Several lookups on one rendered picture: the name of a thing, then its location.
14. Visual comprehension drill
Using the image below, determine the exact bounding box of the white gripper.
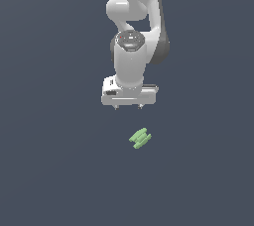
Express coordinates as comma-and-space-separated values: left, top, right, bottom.
100, 75, 160, 111

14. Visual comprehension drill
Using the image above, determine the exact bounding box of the small green ridged object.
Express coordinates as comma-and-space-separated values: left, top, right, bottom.
128, 127, 153, 150

